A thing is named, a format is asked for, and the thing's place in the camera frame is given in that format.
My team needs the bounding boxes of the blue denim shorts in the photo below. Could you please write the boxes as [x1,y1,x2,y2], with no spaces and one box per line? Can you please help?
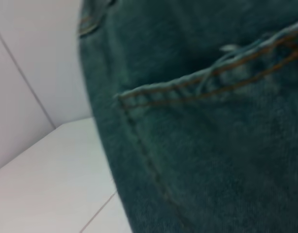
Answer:
[77,0,298,233]

